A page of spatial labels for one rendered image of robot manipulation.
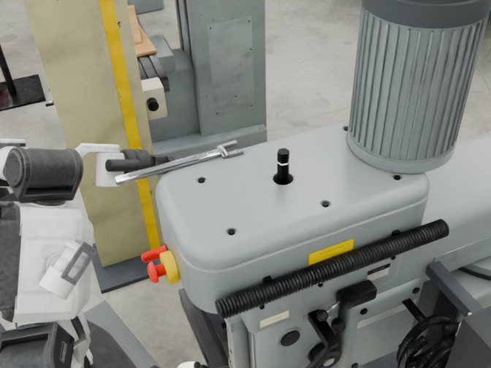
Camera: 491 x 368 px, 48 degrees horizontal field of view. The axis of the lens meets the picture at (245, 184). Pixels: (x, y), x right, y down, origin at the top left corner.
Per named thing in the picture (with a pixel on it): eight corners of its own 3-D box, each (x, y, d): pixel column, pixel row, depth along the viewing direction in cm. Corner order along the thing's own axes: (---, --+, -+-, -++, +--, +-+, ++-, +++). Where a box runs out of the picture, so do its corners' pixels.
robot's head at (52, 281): (33, 281, 121) (42, 287, 113) (59, 241, 124) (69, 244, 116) (59, 295, 124) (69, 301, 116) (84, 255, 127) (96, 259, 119)
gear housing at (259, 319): (250, 340, 105) (249, 307, 98) (206, 253, 122) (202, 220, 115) (400, 282, 114) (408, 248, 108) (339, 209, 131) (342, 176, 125)
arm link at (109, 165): (123, 184, 168) (89, 185, 160) (123, 148, 167) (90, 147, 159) (145, 187, 160) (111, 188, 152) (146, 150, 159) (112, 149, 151)
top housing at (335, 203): (200, 329, 95) (191, 267, 85) (156, 231, 113) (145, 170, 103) (427, 244, 108) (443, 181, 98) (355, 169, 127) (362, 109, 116)
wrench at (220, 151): (118, 189, 99) (117, 185, 99) (112, 176, 102) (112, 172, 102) (243, 153, 106) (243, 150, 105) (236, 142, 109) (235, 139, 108)
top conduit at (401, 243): (222, 325, 90) (221, 312, 88) (213, 306, 93) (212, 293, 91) (448, 239, 103) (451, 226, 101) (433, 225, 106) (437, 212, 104)
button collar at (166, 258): (171, 291, 101) (166, 269, 98) (161, 269, 106) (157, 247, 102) (181, 288, 102) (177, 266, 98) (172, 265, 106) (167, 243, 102)
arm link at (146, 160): (151, 178, 178) (119, 179, 169) (152, 148, 177) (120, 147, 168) (176, 182, 169) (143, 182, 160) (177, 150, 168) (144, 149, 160)
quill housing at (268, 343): (264, 409, 127) (263, 326, 107) (231, 339, 142) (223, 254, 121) (337, 378, 133) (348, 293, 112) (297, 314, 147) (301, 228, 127)
